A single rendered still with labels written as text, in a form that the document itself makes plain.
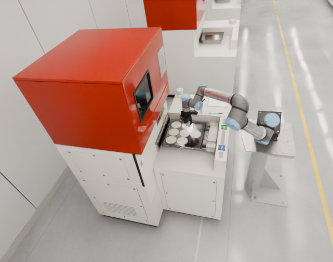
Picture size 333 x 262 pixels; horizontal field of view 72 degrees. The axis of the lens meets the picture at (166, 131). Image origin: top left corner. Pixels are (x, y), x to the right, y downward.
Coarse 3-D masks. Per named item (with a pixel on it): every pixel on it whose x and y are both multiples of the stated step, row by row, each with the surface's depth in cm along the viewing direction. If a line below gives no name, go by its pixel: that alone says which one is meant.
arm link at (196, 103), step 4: (196, 96) 187; (200, 96) 186; (192, 100) 189; (196, 100) 186; (200, 100) 187; (188, 104) 191; (192, 104) 188; (196, 104) 186; (200, 104) 185; (196, 108) 187; (200, 108) 187
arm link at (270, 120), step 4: (264, 116) 189; (268, 116) 183; (272, 116) 182; (276, 116) 182; (264, 120) 184; (268, 120) 183; (272, 120) 182; (276, 120) 181; (264, 124) 185; (268, 124) 182; (272, 124) 181; (276, 124) 181; (272, 128) 183
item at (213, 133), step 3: (210, 126) 224; (213, 126) 224; (216, 126) 223; (210, 129) 221; (213, 129) 221; (216, 129) 220; (210, 132) 218; (213, 132) 218; (216, 132) 217; (210, 135) 215; (213, 135) 215; (216, 135) 214; (216, 138) 211; (216, 141) 210; (210, 144) 207; (213, 144) 207; (207, 150) 203; (210, 150) 202; (213, 150) 201
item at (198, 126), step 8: (168, 128) 226; (176, 128) 225; (184, 128) 224; (192, 128) 222; (200, 128) 221; (168, 136) 218; (176, 136) 217; (200, 136) 213; (168, 144) 210; (176, 144) 209; (192, 144) 207; (200, 144) 206
